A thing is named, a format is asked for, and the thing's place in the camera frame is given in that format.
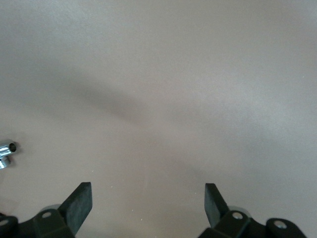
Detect chrome metal fitting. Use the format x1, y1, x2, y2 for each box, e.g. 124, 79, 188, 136
0, 138, 19, 171

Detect brown table cover mat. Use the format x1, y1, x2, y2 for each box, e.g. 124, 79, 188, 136
0, 0, 317, 238

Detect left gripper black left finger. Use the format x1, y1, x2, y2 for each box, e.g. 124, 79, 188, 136
0, 182, 93, 238

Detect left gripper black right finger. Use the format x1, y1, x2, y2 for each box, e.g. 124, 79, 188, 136
198, 183, 308, 238

